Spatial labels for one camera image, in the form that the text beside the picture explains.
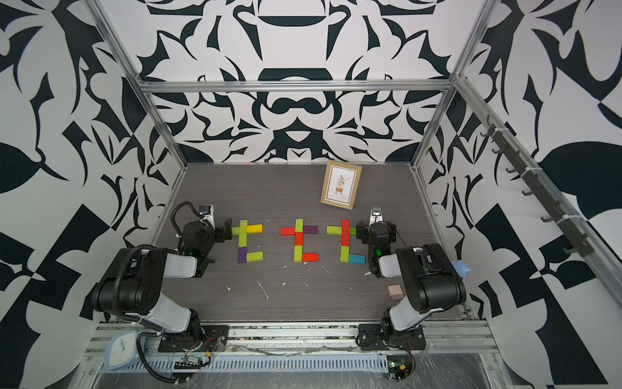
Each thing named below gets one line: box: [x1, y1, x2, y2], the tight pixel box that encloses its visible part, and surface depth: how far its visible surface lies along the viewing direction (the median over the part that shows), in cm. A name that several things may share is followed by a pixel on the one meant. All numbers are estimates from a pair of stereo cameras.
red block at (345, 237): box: [340, 230, 351, 247], surface depth 98 cm
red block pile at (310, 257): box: [302, 252, 320, 263], surface depth 94 cm
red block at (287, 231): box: [279, 226, 296, 236], surface depth 99 cm
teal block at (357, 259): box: [349, 253, 366, 266], surface depth 91 cm
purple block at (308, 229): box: [302, 225, 319, 235], surface depth 99 cm
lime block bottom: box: [293, 245, 303, 263], surface depth 93 cm
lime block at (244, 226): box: [238, 219, 249, 235], surface depth 99 cm
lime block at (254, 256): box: [246, 251, 265, 263], surface depth 92 cm
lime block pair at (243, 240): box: [238, 232, 248, 248], surface depth 96 cm
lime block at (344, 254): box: [340, 245, 350, 263], surface depth 93 cm
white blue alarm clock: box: [103, 329, 141, 371], surface depth 71 cm
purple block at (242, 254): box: [238, 247, 248, 264], surface depth 93 cm
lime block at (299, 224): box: [294, 218, 304, 233], surface depth 101 cm
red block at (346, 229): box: [340, 218, 351, 241], surface depth 98 cm
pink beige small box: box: [387, 284, 405, 300], surface depth 83 cm
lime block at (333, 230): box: [326, 225, 342, 236], surface depth 99 cm
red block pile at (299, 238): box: [294, 231, 304, 246], surface depth 98 cm
